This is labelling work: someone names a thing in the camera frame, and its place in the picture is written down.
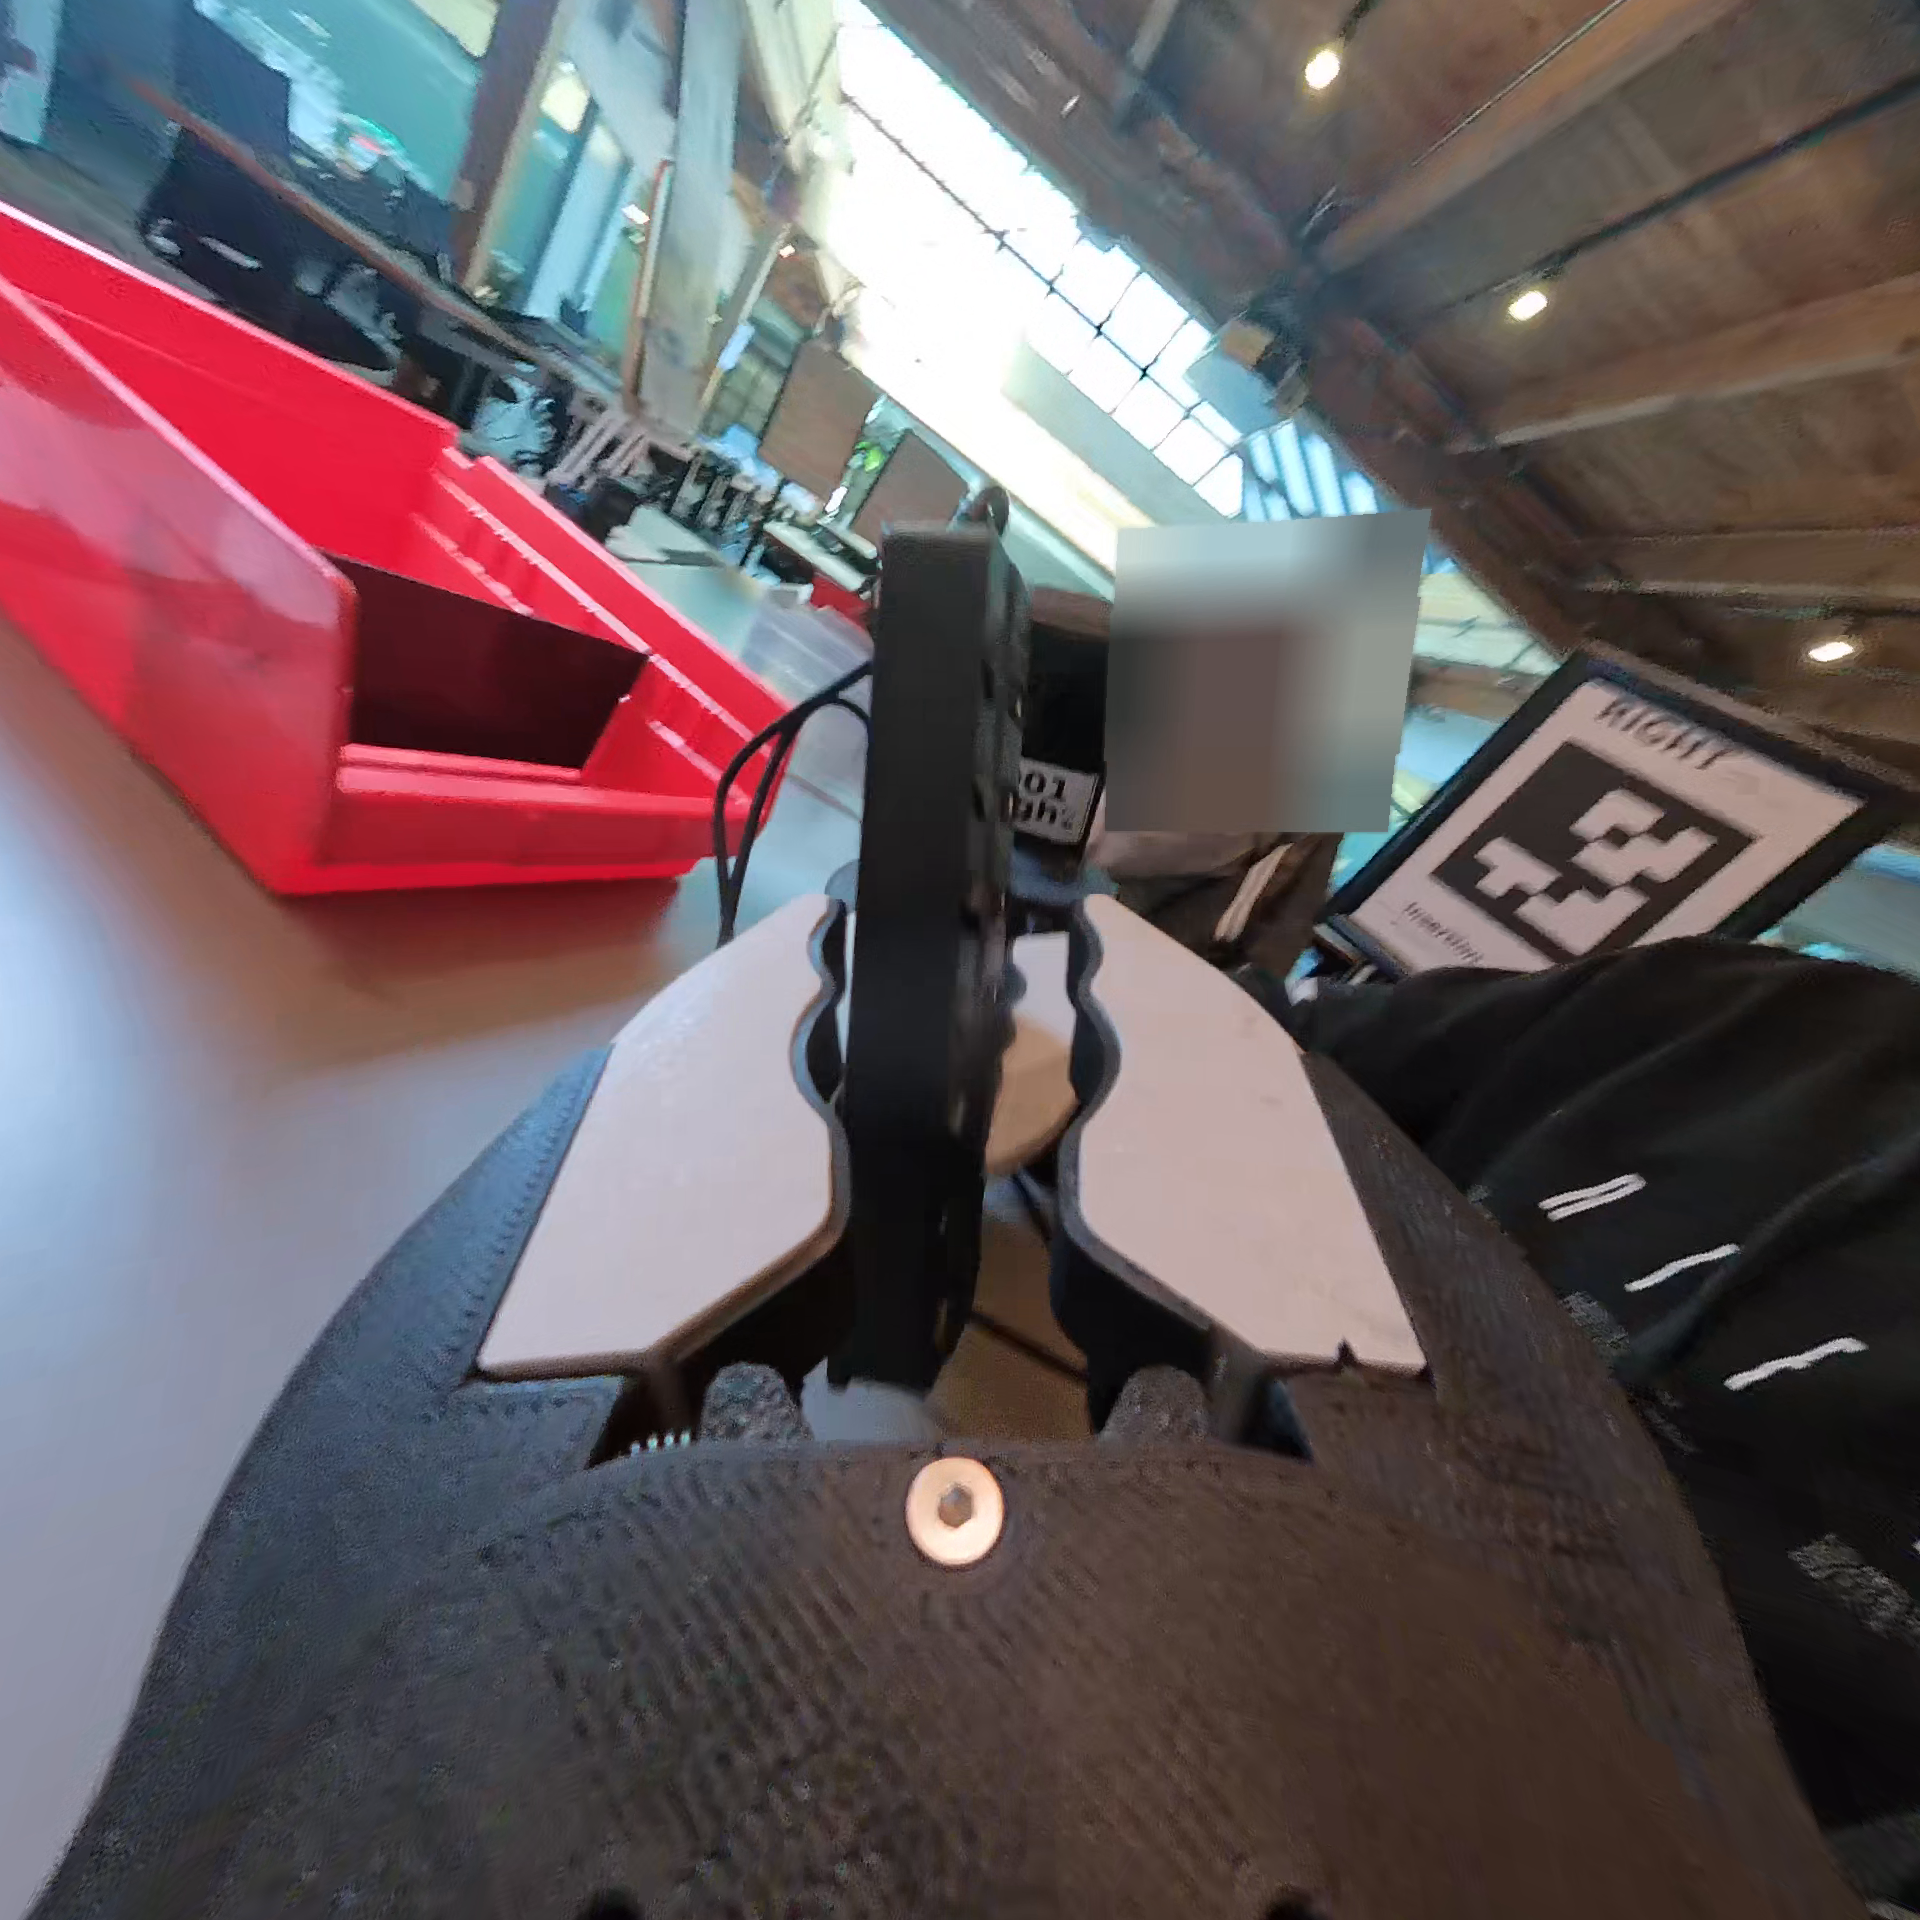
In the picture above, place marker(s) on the white printed sign board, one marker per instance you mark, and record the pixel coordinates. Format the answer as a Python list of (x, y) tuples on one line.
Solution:
[(1604, 840)]

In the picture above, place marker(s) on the ceiling projector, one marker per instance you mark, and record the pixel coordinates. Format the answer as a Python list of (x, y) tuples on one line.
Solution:
[(1262, 360)]

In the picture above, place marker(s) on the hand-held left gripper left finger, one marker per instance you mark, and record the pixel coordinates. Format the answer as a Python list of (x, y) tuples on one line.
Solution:
[(660, 1184)]

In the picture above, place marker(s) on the black bin divider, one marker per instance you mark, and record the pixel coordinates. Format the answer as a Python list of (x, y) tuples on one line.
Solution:
[(481, 674)]

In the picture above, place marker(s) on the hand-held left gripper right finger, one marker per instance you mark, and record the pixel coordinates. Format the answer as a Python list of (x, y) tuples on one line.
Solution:
[(1244, 1184)]

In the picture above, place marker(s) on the black multi-port USB hub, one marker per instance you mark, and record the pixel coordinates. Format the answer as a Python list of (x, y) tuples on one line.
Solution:
[(922, 902)]

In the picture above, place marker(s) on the red plastic bin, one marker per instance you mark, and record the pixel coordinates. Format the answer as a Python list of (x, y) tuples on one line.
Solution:
[(838, 598), (181, 674)]

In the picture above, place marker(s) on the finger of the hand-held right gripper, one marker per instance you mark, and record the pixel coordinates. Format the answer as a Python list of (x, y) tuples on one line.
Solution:
[(1036, 1080)]

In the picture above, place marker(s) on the printed display board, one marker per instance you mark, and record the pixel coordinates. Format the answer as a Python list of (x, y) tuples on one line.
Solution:
[(818, 420), (908, 494)]

